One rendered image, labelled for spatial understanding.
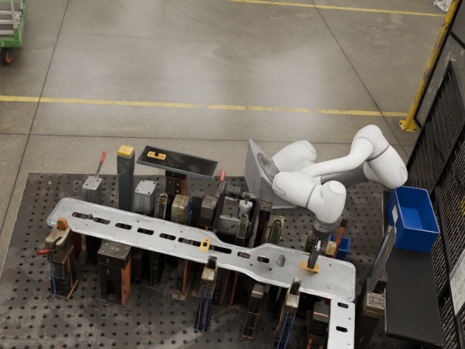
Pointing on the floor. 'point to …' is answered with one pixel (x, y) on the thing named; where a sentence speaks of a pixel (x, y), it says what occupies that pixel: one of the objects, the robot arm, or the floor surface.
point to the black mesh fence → (443, 188)
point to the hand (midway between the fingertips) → (312, 260)
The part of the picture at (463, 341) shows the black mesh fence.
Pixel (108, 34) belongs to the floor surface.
